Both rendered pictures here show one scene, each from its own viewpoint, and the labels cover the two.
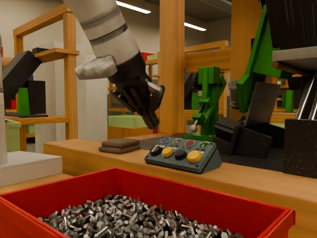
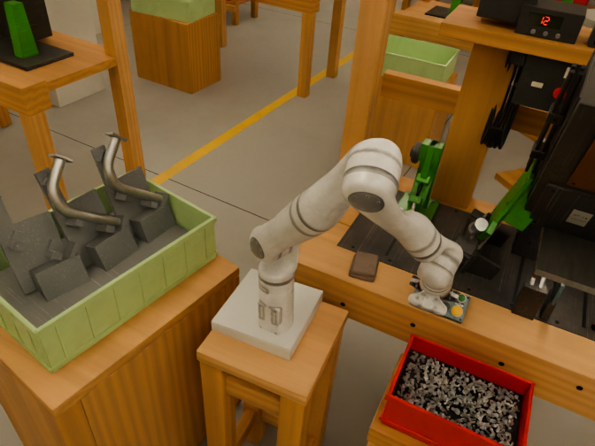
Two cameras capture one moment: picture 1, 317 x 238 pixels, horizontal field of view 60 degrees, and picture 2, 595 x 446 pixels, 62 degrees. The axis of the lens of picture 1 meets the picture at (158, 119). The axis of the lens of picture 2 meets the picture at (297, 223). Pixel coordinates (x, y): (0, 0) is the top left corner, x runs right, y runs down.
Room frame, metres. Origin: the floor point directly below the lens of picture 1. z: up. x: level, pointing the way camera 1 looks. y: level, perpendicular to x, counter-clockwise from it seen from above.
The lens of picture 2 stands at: (-0.23, 0.65, 1.94)
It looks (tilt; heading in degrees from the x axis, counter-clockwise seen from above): 38 degrees down; 343
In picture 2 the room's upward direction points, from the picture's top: 5 degrees clockwise
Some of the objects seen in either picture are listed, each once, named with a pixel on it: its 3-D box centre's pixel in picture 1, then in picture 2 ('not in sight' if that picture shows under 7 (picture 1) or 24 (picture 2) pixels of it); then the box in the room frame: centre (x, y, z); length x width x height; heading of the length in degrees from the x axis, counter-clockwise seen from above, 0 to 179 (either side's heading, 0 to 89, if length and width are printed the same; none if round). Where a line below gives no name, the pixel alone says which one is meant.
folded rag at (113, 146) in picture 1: (120, 145); (364, 265); (0.79, 0.11, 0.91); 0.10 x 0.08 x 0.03; 149
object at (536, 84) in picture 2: not in sight; (552, 79); (0.93, -0.45, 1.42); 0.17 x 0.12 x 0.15; 49
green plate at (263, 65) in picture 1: (275, 50); (522, 200); (0.71, -0.30, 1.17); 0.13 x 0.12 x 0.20; 49
